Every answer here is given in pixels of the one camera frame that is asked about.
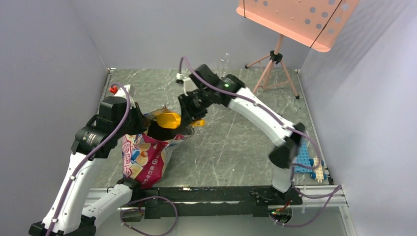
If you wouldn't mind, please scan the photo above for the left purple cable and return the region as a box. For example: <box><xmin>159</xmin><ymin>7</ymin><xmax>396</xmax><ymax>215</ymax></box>
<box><xmin>44</xmin><ymin>83</ymin><xmax>131</xmax><ymax>236</ymax></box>

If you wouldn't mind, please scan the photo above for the white toy brick car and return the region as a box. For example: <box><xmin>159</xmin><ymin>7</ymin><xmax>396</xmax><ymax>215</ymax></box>
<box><xmin>310</xmin><ymin>157</ymin><xmax>327</xmax><ymax>183</ymax></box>

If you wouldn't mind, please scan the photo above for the colourful pet food bag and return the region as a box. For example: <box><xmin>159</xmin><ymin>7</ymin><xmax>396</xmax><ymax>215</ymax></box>
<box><xmin>121</xmin><ymin>107</ymin><xmax>195</xmax><ymax>189</ymax></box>

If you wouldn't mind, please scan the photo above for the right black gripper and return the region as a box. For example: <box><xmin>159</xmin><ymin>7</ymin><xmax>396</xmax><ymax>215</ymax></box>
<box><xmin>178</xmin><ymin>88</ymin><xmax>213</xmax><ymax>128</ymax></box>

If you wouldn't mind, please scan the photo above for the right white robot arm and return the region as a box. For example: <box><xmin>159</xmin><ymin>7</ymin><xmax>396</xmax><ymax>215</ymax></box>
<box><xmin>176</xmin><ymin>64</ymin><xmax>305</xmax><ymax>204</ymax></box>

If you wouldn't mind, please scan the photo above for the yellow plastic scoop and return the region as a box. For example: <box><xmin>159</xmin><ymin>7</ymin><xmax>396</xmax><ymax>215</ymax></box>
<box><xmin>152</xmin><ymin>110</ymin><xmax>206</xmax><ymax>129</ymax></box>

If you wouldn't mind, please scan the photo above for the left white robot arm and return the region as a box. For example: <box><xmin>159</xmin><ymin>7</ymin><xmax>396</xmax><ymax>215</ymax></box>
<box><xmin>29</xmin><ymin>83</ymin><xmax>149</xmax><ymax>236</ymax></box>

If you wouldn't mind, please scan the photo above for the pink music stand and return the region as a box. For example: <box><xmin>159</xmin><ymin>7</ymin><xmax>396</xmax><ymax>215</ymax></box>
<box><xmin>236</xmin><ymin>0</ymin><xmax>359</xmax><ymax>99</ymax></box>

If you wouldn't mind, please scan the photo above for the blue building base plate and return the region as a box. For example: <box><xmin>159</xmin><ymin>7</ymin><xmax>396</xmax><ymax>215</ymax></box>
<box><xmin>294</xmin><ymin>141</ymin><xmax>312</xmax><ymax>174</ymax></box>

